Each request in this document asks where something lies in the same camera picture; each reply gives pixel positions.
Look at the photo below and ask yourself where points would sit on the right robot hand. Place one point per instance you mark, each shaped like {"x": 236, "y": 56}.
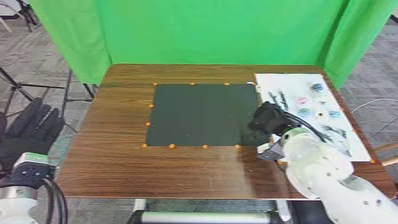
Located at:
{"x": 266, "y": 118}

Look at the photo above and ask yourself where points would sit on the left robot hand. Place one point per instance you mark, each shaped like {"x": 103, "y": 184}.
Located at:
{"x": 30, "y": 133}

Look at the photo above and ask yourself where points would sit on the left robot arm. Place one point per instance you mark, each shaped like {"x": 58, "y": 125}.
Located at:
{"x": 26, "y": 186}

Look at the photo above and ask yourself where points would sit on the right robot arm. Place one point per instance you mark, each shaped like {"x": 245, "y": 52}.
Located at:
{"x": 328, "y": 176}

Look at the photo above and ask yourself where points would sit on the bunch of green sprigs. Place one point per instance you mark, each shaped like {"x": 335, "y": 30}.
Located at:
{"x": 278, "y": 99}

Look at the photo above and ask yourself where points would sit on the white sheet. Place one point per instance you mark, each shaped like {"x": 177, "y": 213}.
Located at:
{"x": 298, "y": 87}

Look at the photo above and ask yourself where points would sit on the dark mat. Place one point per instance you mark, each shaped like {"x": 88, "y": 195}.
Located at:
{"x": 200, "y": 115}

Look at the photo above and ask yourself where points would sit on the blue flower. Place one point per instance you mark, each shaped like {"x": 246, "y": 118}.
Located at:
{"x": 334, "y": 114}

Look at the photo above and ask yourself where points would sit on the green sprig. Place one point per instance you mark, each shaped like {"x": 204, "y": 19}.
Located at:
{"x": 335, "y": 131}

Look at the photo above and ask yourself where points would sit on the black tripod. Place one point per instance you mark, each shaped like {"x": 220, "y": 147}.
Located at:
{"x": 17, "y": 88}

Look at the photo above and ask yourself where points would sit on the pale grey bar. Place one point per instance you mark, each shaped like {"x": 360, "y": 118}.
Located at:
{"x": 206, "y": 218}

